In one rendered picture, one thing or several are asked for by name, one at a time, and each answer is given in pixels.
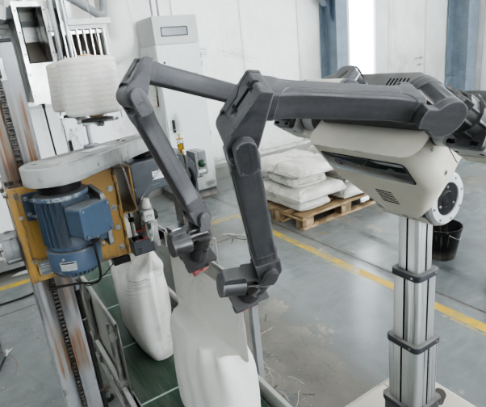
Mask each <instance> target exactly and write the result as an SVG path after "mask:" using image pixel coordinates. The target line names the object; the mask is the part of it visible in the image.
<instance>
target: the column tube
mask: <svg viewBox="0 0 486 407"><path fill-rule="evenodd" d="M0 58H2V63H3V66H4V69H5V72H6V78H7V81H1V82H2V84H3V88H4V91H5V95H6V100H7V104H8V106H9V109H10V115H11V118H12V121H13V126H14V128H15V133H16V137H17V140H18V143H19V148H20V152H21V154H22V159H23V164H27V163H29V162H33V161H37V160H40V159H41V156H40V150H39V146H38V143H37V139H36V134H35V130H34V127H33V123H32V120H31V114H30V111H29V107H28V104H27V98H26V95H25V91H24V88H23V82H22V78H21V75H20V72H19V67H18V63H17V60H16V56H15V51H14V47H13V44H12V43H11V42H0ZM15 159H16V157H15V155H14V151H13V147H12V145H11V142H10V136H9V133H8V130H7V126H6V121H5V119H4V115H3V112H2V106H1V103H0V176H1V180H2V184H3V186H4V187H5V188H8V190H9V189H13V188H16V187H22V186H23V184H22V181H21V178H20V175H19V168H18V167H17V163H16V160H15ZM29 279H30V276H29ZM54 279H55V283H56V286H60V285H63V284H69V283H73V282H72V279H71V278H64V277H60V276H56V277H54ZM30 281H31V279H30ZM31 286H32V290H33V292H34V296H35V298H36V303H37V307H38V309H39V313H40V318H41V320H42V324H43V327H44V332H45V335H46V338H47V341H48V346H49V350H50V352H51V356H52V361H53V363H54V367H55V369H56V373H57V378H58V380H59V384H60V386H61V391H62V395H63V397H64V401H65V406H66V407H82V402H81V399H80V396H79V393H78V387H77V385H76V380H75V378H74V375H73V369H72V366H71V363H70V361H69V355H68V351H67V348H66V345H65V340H64V336H63V333H62V331H61V325H60V322H59V319H58V316H57V310H56V307H55V304H54V300H53V298H52V292H51V291H49V288H50V286H49V282H48V279H46V280H44V281H41V282H38V283H35V284H32V283H31ZM57 291H58V296H59V298H60V302H61V307H62V311H63V313H64V317H65V322H66V325H67V329H68V332H69V337H70V341H71V344H72V348H73V352H74V356H75V359H76V362H77V366H78V372H79V375H80V377H81V381H82V387H83V389H84V393H85V396H86V401H87V404H88V407H103V401H102V398H101V394H100V391H99V387H98V381H97V378H96V375H95V371H94V365H93V362H92V358H91V355H90V349H89V346H88V342H87V339H86V333H85V330H84V326H83V323H82V317H81V314H80V310H79V307H78V301H77V297H76V294H75V291H74V287H73V286H69V287H63V288H59V289H57Z"/></svg>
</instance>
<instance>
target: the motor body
mask: <svg viewBox="0 0 486 407"><path fill-rule="evenodd" d="M87 192H88V187H87V185H85V184H82V185H81V186H80V187H79V188H78V189H76V190H73V191H69V192H66V193H62V194H58V195H39V194H37V193H35V194H34V195H33V196H32V198H33V202H34V203H33V204H34V208H35V210H36V216H37V220H38V222H39V226H40V231H41V234H42V238H43V241H44V244H45V246H47V247H48V248H47V249H46V253H47V255H48V260H49V264H50V267H51V269H52V272H54V273H55V274H56V275H58V276H60V277H64V278H74V277H78V276H82V275H86V274H89V273H90V272H92V271H94V270H96V269H97V268H98V262H97V258H96V255H95V252H94V247H93V245H92V242H91V241H85V240H83V239H82V238H79V237H73V236H71V235H70V234H69V228H68V225H67V221H66V218H65V208H67V207H68V206H71V205H73V204H77V203H79V202H82V201H83V200H86V199H89V196H88V194H87ZM96 245H97V250H98V256H99V259H100V263H101V262H102V260H103V252H102V248H101V244H100V240H99V238H97V240H96Z"/></svg>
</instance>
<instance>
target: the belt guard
mask: <svg viewBox="0 0 486 407"><path fill-rule="evenodd" d="M117 140H120V141H117ZM122 140H125V141H122ZM100 145H109V146H107V147H104V148H101V149H96V150H94V151H90V152H81V151H84V150H87V149H84V148H82V149H77V150H74V151H70V152H68V153H62V154H58V155H56V156H52V157H46V158H44V159H40V160H37V161H33V162H29V163H27V164H24V165H22V166H20V167H19V173H20V177H21V179H22V183H23V187H25V188H28V189H40V188H49V187H59V186H63V185H66V184H70V183H75V182H77V181H80V180H83V179H84V178H88V177H90V176H91V175H93V174H97V173H98V172H101V171H103V170H105V169H108V168H110V167H112V166H115V165H117V164H120V163H121V162H124V161H127V160H128V159H130V158H133V157H135V156H137V155H140V154H142V153H145V152H147V151H149V150H148V148H147V146H146V144H145V143H144V141H143V139H142V138H141V136H140V134H139V133H138V134H134V135H131V136H126V137H124V138H123V137H122V138H119V139H116V140H113V141H107V142H104V143H101V144H99V146H100Z"/></svg>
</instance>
